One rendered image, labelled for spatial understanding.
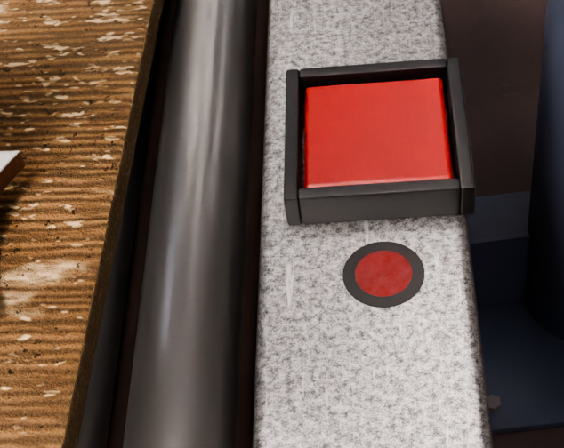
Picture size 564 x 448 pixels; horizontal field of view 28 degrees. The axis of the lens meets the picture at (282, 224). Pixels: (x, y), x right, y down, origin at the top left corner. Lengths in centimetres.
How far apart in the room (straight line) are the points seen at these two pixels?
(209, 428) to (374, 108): 16
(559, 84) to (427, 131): 73
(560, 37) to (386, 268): 74
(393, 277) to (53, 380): 13
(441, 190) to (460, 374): 8
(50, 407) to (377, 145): 17
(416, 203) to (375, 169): 2
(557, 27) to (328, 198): 73
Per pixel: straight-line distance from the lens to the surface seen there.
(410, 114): 47
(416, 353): 42
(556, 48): 117
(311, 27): 54
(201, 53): 53
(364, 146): 46
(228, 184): 48
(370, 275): 44
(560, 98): 120
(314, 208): 45
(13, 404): 41
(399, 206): 45
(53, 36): 54
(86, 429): 42
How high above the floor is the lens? 127
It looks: 50 degrees down
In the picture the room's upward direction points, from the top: 10 degrees counter-clockwise
